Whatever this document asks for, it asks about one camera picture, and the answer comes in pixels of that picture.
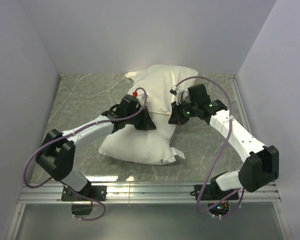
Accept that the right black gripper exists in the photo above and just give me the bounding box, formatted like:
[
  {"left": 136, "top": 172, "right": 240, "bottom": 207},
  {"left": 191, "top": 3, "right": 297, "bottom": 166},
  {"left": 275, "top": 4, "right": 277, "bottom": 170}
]
[{"left": 168, "top": 99, "right": 199, "bottom": 127}]

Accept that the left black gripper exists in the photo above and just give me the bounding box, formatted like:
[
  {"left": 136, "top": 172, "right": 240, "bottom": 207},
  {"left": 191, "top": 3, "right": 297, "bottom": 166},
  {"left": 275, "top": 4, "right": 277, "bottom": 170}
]
[{"left": 126, "top": 106, "right": 156, "bottom": 130}]

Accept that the white pillow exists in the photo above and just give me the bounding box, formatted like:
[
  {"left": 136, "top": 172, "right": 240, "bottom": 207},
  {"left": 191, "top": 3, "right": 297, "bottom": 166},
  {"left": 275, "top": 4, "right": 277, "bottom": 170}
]
[{"left": 98, "top": 112, "right": 186, "bottom": 166}]

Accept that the cream pillowcase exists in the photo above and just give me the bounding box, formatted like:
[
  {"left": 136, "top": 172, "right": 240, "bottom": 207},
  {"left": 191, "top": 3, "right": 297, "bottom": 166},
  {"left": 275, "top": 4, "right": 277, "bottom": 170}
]
[{"left": 124, "top": 64, "right": 199, "bottom": 115}]

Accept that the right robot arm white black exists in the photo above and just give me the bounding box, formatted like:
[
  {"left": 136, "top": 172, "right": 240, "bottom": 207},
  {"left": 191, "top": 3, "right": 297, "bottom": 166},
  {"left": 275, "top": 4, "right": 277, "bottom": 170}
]
[{"left": 168, "top": 83, "right": 279, "bottom": 200}]

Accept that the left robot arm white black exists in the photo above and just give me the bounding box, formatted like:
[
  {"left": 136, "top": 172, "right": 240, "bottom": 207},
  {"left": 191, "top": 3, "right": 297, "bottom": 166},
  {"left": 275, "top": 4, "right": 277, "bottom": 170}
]
[{"left": 35, "top": 92, "right": 156, "bottom": 201}]

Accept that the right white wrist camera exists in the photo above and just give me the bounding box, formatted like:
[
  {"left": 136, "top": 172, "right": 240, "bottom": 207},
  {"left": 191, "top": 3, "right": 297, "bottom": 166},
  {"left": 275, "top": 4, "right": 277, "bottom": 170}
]
[{"left": 169, "top": 85, "right": 189, "bottom": 105}]

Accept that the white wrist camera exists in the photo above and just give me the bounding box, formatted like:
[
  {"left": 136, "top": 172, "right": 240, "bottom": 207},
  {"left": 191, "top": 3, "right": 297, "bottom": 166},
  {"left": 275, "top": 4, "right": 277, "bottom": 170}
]
[
  {"left": 169, "top": 85, "right": 189, "bottom": 105},
  {"left": 132, "top": 90, "right": 148, "bottom": 106}
]

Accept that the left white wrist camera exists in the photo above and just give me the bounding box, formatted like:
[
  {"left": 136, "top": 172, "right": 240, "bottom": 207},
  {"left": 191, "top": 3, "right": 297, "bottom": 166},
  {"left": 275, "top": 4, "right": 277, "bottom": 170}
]
[{"left": 132, "top": 90, "right": 148, "bottom": 106}]

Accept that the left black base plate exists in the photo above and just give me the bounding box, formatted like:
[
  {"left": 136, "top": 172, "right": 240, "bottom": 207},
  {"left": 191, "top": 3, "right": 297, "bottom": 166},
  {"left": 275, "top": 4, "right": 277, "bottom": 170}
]
[{"left": 61, "top": 185, "right": 107, "bottom": 202}]

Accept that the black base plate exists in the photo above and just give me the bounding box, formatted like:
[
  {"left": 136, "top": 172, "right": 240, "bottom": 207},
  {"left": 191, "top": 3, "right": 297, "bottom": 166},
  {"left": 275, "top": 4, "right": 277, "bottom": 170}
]
[
  {"left": 61, "top": 185, "right": 107, "bottom": 202},
  {"left": 190, "top": 184, "right": 239, "bottom": 201}
]

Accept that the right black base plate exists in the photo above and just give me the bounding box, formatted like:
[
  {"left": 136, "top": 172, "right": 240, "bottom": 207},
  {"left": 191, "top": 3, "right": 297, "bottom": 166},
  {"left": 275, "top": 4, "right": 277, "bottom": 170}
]
[{"left": 190, "top": 184, "right": 239, "bottom": 201}]

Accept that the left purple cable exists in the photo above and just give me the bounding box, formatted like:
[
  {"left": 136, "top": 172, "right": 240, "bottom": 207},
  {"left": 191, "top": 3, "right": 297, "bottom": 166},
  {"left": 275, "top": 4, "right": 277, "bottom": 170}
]
[{"left": 23, "top": 87, "right": 149, "bottom": 221}]

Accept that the aluminium front rail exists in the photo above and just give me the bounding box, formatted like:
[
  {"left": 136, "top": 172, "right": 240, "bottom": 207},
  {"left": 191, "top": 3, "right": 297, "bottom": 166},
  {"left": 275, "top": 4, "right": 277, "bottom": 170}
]
[{"left": 18, "top": 181, "right": 281, "bottom": 204}]

